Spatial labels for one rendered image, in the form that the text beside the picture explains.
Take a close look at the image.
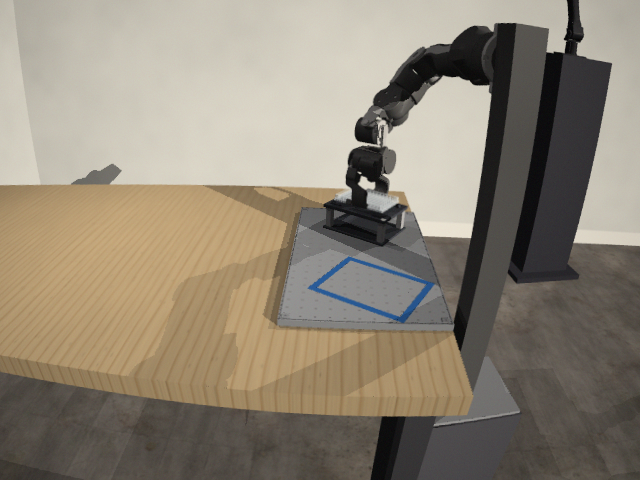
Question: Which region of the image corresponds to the blue tape outline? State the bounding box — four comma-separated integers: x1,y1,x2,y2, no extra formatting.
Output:
308,256,435,323

